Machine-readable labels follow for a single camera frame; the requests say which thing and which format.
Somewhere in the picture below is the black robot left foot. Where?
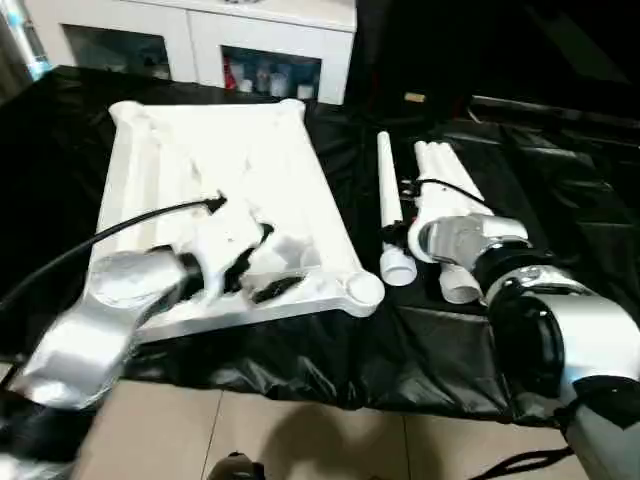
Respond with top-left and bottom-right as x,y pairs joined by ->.
203,452 -> 267,480

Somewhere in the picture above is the light blue translucent pole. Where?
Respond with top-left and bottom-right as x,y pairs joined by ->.
0,0 -> 49,81

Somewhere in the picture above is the white cabinet with glass doors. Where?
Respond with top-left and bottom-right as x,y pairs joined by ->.
22,0 -> 357,105

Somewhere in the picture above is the black backdrop cloth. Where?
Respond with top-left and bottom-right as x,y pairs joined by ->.
345,0 -> 640,121

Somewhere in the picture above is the black plastic mat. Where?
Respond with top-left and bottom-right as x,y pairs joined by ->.
0,65 -> 640,426

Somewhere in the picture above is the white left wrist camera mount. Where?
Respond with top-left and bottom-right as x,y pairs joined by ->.
185,212 -> 276,299

